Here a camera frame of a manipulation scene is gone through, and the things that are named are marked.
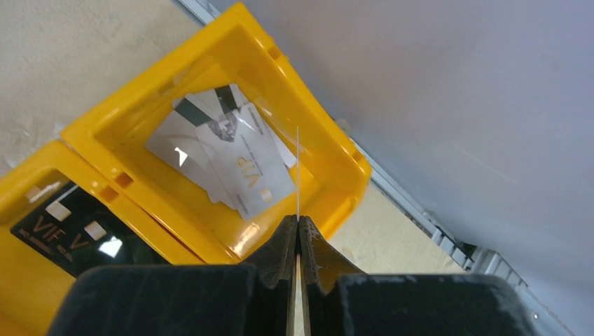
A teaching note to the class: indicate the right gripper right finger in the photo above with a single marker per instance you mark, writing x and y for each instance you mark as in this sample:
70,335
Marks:
341,299

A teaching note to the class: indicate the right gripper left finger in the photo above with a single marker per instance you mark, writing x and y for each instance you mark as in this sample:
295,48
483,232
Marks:
253,297

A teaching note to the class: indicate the white diamond VIP card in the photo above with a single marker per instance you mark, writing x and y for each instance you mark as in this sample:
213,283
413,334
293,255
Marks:
246,160

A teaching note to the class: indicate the white magnetic stripe card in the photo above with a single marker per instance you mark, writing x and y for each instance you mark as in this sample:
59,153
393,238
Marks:
175,142

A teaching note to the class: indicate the white black card in bin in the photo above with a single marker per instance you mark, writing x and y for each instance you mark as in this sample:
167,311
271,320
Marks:
218,101

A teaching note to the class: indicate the yellow bin left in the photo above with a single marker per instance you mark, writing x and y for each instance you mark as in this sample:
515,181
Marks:
32,287

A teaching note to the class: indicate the yellow bin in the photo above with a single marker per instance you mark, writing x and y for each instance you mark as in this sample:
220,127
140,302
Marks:
232,49
32,287

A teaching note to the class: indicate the yellow bin right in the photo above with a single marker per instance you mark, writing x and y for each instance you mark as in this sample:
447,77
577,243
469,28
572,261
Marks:
232,49

